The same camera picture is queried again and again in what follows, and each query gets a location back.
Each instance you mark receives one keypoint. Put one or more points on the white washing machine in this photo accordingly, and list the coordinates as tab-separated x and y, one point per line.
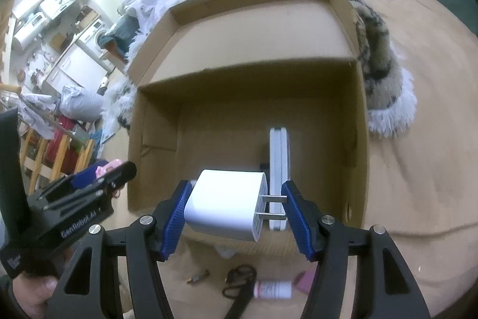
95	37

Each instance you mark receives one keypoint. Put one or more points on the white water heater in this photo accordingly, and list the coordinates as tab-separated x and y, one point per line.
24	38

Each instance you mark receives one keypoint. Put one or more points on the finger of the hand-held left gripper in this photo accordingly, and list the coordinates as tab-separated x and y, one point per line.
123	171
84	180

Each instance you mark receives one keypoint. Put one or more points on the white cabinet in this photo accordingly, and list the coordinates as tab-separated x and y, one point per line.
74	65

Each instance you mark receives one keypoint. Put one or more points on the small wooden bedside stand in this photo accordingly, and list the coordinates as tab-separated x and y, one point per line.
112	57

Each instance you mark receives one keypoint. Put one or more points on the pink plug adapter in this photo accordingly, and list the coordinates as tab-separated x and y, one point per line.
304	279

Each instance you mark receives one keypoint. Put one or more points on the white bottle with dark base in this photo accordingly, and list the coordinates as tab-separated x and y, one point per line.
103	87

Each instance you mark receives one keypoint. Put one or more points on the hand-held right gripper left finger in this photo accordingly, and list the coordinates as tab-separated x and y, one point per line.
173	225

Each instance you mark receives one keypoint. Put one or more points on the grey hanging cloth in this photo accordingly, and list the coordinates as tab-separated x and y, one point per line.
37	109

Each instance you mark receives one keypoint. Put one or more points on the red bag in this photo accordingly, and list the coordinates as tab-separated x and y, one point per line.
69	151

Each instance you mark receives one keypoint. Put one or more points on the person's left hand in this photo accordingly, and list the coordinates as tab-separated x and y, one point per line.
30	298

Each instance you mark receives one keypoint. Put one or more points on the cardboard box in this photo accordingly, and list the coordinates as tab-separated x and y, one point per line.
224	109

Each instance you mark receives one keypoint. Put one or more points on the white remote control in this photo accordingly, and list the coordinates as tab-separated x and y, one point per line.
279	162

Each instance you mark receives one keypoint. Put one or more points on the white charger plug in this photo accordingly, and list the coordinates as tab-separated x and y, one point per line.
224	203

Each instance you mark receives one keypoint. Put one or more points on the black gold-tipped pen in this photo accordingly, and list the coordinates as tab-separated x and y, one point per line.
198	276

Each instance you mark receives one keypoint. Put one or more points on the yellow wooden rack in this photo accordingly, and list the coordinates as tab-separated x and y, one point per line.
41	154

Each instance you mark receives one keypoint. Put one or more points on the pink label pill bottle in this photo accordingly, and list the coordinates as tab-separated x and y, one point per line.
272	289

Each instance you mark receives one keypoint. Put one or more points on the leopard faux fur blanket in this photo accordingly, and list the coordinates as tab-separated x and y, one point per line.
377	53

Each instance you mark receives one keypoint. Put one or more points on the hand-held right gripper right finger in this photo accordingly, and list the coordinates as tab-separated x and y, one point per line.
300	225

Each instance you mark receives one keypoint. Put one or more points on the grey plastic bag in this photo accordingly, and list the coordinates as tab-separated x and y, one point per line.
80	106

